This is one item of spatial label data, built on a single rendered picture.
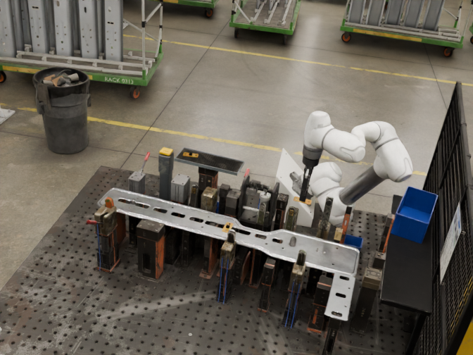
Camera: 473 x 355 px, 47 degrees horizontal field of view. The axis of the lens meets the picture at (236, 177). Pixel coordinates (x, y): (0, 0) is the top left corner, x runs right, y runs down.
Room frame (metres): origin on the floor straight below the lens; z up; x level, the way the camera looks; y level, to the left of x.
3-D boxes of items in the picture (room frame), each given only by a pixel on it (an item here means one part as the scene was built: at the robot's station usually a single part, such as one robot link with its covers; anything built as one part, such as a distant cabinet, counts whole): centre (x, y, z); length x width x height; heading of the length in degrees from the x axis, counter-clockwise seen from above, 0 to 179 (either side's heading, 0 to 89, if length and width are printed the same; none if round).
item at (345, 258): (2.20, 0.04, 1.00); 1.38 x 0.22 x 0.02; 75
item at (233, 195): (2.40, 0.00, 0.89); 0.13 x 0.11 x 0.38; 165
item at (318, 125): (2.12, -0.34, 1.64); 0.13 x 0.11 x 0.16; 45
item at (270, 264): (1.97, -0.20, 0.84); 0.11 x 0.08 x 0.29; 165
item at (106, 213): (2.17, 0.63, 0.88); 0.15 x 0.11 x 0.36; 165
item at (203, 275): (2.22, 0.10, 0.84); 0.17 x 0.06 x 0.29; 165
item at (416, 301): (2.17, -0.90, 1.02); 0.90 x 0.22 x 0.03; 165
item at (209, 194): (2.39, 0.14, 0.89); 0.13 x 0.11 x 0.38; 165
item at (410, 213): (2.35, -0.95, 1.10); 0.30 x 0.17 x 0.13; 156
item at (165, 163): (2.65, 0.41, 0.92); 0.08 x 0.08 x 0.44; 75
